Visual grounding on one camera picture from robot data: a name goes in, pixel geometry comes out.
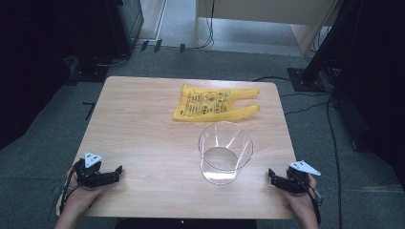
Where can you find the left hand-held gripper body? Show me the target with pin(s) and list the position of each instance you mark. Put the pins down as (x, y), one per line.
(89, 178)

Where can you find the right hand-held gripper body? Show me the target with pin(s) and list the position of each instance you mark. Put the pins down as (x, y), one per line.
(297, 183)

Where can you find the clear plastic bin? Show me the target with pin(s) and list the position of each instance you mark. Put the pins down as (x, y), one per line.
(223, 159)

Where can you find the yellow printed plastic bag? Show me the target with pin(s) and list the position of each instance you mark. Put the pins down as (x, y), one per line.
(203, 105)

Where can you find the person's right hand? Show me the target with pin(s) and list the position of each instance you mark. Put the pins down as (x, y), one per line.
(301, 203)

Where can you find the person's left hand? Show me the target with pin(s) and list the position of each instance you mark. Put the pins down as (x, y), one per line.
(79, 198)

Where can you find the black stand base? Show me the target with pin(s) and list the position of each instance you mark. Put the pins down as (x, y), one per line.
(89, 73)

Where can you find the dark curtain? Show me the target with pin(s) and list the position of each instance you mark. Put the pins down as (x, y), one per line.
(382, 79)
(38, 63)

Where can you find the black metal stand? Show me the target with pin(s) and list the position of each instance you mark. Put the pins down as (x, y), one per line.
(321, 54)

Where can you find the small black floor block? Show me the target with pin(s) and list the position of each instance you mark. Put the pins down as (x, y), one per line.
(182, 48)
(144, 45)
(158, 45)

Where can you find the black cabinet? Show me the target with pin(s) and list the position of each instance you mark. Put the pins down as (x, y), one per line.
(127, 25)

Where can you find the beige wooden desk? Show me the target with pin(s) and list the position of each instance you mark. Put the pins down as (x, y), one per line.
(254, 9)

